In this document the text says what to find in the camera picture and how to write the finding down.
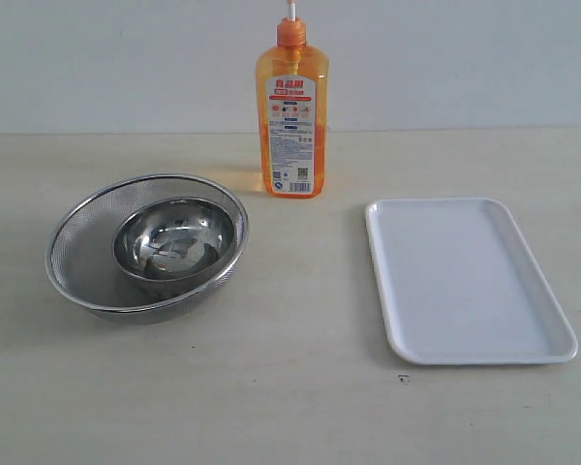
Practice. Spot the orange dish soap pump bottle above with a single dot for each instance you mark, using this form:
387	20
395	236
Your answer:
292	97

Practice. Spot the small stainless steel bowl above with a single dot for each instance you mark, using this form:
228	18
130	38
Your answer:
173	246

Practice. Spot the steel mesh colander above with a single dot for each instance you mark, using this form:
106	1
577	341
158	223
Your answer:
80	262

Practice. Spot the white plastic tray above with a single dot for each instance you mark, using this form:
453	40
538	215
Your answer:
459	285

